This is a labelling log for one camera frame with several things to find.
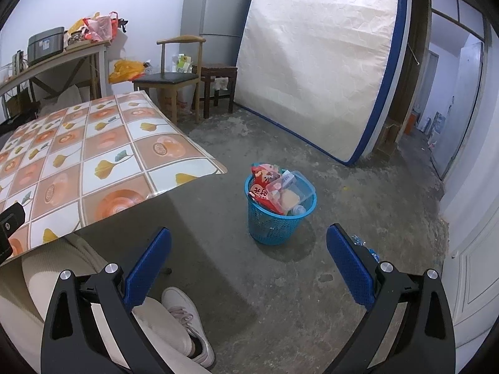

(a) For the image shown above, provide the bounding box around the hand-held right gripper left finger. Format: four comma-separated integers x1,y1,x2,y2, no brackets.
41,227,174,374

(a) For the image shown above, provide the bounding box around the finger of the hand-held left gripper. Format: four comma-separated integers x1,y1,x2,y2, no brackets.
0,201,26,266

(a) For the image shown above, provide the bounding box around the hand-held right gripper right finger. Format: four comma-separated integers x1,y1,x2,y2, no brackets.
325,223,457,374

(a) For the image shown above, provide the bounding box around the blue snack wrapper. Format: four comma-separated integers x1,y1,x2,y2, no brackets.
350,234,382,263

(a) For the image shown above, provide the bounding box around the blue mesh plastic basket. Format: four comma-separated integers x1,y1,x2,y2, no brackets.
244,171,317,246

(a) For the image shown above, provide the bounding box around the brown paper bag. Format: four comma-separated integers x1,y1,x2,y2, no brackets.
281,189,303,211

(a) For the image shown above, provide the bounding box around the clear plastic bag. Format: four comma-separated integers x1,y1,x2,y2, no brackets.
267,169,316,217

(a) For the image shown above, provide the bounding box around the red snack bag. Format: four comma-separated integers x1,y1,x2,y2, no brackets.
249,163,285,216

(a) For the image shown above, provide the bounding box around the person's white sneaker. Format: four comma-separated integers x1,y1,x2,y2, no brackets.
161,286,216,369

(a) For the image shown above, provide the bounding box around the person's beige trouser leg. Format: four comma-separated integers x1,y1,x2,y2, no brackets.
0,236,211,374

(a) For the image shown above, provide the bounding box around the black clothing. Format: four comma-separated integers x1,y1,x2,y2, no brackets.
0,112,37,135

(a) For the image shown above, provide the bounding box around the white panel door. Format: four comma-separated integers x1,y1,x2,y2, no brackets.
440,199,499,343

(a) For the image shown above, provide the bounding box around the small brown cardboard box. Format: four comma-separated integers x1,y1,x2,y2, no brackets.
376,122,399,155

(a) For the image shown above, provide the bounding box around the grey white sack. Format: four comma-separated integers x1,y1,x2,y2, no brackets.
39,86,84,115

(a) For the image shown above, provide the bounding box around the white printed sack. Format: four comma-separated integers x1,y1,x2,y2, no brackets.
156,84,194,117

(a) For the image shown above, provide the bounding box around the grey rice cooker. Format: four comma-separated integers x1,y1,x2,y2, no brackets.
27,26,65,65

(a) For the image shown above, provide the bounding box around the wooden armchair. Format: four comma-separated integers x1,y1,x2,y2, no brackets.
133,35,207,124

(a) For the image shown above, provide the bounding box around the yellow plastic bag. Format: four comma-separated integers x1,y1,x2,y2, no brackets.
108,59,147,84

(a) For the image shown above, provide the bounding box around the grey interior door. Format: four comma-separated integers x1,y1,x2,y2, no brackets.
431,41,486,180

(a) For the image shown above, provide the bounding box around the green and white carton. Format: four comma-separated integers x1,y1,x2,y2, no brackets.
173,54,193,74

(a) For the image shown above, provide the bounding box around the heap of food bags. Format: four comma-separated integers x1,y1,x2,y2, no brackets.
64,17,94,49

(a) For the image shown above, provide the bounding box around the dark wooden stool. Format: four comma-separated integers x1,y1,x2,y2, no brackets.
191,63,238,119

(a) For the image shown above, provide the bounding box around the pink plastic bag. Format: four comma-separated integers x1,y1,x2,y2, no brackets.
83,11,119,43

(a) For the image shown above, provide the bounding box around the white mattress with blue edging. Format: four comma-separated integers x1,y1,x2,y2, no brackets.
233,0,412,167

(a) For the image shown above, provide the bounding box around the grey refrigerator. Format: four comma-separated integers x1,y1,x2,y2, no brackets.
180,0,263,82

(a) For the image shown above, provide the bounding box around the white frame long desk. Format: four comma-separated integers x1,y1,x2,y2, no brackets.
0,41,109,125

